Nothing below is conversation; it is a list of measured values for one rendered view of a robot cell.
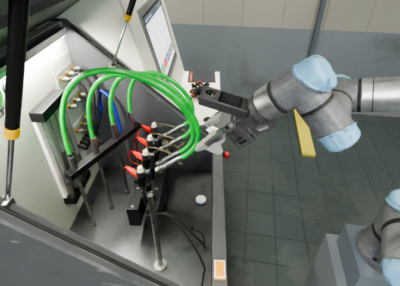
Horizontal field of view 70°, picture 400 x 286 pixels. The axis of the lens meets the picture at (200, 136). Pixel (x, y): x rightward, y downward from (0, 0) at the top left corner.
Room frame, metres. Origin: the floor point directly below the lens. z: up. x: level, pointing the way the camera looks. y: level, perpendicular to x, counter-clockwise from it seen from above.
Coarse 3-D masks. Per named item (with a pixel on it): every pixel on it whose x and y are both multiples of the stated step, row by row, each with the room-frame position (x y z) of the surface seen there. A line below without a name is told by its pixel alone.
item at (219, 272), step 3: (216, 261) 0.42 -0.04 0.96; (219, 261) 0.42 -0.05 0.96; (222, 261) 0.42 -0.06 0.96; (216, 264) 0.42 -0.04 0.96; (219, 264) 0.42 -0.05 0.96; (222, 264) 0.42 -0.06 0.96; (216, 267) 0.41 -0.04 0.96; (219, 267) 0.41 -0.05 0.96; (222, 267) 0.41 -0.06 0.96; (216, 270) 0.40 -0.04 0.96; (219, 270) 0.40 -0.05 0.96; (222, 270) 0.40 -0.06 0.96; (216, 273) 0.39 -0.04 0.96; (219, 273) 0.39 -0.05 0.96; (222, 273) 0.39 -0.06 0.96; (216, 279) 0.38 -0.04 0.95; (219, 279) 0.38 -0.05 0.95; (222, 279) 0.38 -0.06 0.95; (225, 279) 0.38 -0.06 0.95
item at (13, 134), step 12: (12, 0) 0.30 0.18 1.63; (24, 0) 0.30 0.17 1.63; (12, 12) 0.30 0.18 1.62; (24, 12) 0.30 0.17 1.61; (12, 24) 0.30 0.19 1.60; (24, 24) 0.30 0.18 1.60; (12, 36) 0.30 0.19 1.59; (24, 36) 0.30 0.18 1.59; (12, 48) 0.30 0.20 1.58; (24, 48) 0.31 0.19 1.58; (12, 60) 0.30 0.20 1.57; (24, 60) 0.31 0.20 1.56; (12, 72) 0.30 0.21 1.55; (12, 84) 0.30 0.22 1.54; (12, 96) 0.30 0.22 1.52; (12, 108) 0.31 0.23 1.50; (12, 120) 0.31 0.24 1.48; (12, 132) 0.31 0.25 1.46; (12, 144) 0.32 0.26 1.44; (12, 156) 0.32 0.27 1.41
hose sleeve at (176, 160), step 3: (177, 156) 0.63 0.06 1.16; (180, 156) 0.62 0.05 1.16; (171, 159) 0.63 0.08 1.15; (174, 159) 0.62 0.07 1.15; (177, 159) 0.62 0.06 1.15; (180, 159) 0.62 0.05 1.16; (183, 159) 0.62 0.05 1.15; (165, 162) 0.63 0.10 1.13; (168, 162) 0.62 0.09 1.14; (171, 162) 0.62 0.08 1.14; (174, 162) 0.62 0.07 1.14; (177, 162) 0.62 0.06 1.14; (162, 165) 0.62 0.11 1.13; (165, 165) 0.62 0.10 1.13; (168, 165) 0.62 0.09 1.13; (171, 165) 0.62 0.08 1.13; (162, 168) 0.62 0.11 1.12; (165, 168) 0.62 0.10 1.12
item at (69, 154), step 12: (84, 72) 0.63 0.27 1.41; (96, 72) 0.63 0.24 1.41; (108, 72) 0.63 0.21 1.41; (120, 72) 0.62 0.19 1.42; (132, 72) 0.63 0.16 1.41; (72, 84) 0.63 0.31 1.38; (156, 84) 0.62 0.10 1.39; (60, 108) 0.63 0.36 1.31; (60, 120) 0.63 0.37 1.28; (192, 120) 0.62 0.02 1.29; (72, 156) 0.64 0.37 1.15
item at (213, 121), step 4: (220, 112) 0.63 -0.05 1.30; (212, 116) 0.65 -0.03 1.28; (216, 116) 0.63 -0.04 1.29; (208, 120) 0.64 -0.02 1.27; (212, 120) 0.62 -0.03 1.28; (216, 120) 0.61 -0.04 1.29; (204, 124) 0.64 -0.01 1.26; (208, 124) 0.64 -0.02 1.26; (212, 124) 0.63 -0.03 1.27; (216, 124) 0.64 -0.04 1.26; (204, 128) 0.65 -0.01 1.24
